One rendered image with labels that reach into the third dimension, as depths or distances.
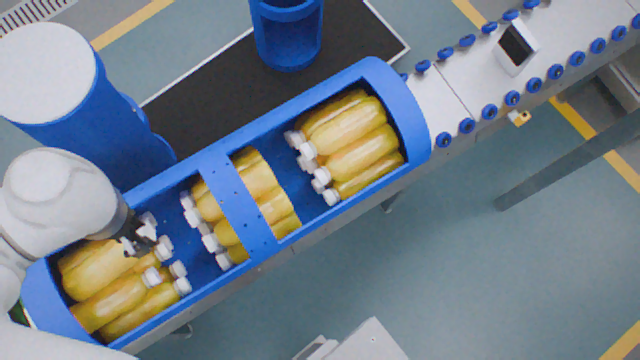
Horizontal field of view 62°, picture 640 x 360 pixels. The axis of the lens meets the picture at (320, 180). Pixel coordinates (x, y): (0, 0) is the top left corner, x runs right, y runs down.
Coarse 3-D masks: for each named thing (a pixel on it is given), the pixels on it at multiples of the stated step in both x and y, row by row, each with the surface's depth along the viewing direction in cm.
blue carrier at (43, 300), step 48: (384, 96) 113; (240, 144) 112; (288, 144) 135; (144, 192) 109; (240, 192) 107; (288, 192) 135; (192, 240) 131; (240, 240) 108; (288, 240) 115; (48, 288) 101; (192, 288) 124; (96, 336) 122
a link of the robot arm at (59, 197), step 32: (32, 160) 63; (64, 160) 65; (0, 192) 67; (32, 192) 62; (64, 192) 63; (96, 192) 69; (0, 224) 65; (32, 224) 66; (64, 224) 67; (96, 224) 72; (32, 256) 68
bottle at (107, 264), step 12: (96, 252) 106; (108, 252) 104; (120, 252) 104; (84, 264) 106; (96, 264) 104; (108, 264) 104; (120, 264) 104; (132, 264) 106; (72, 276) 106; (84, 276) 105; (96, 276) 105; (108, 276) 105; (72, 288) 106; (84, 288) 106; (96, 288) 106; (84, 300) 108
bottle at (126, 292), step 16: (112, 288) 110; (128, 288) 110; (144, 288) 111; (80, 304) 109; (96, 304) 109; (112, 304) 109; (128, 304) 110; (80, 320) 108; (96, 320) 109; (112, 320) 112
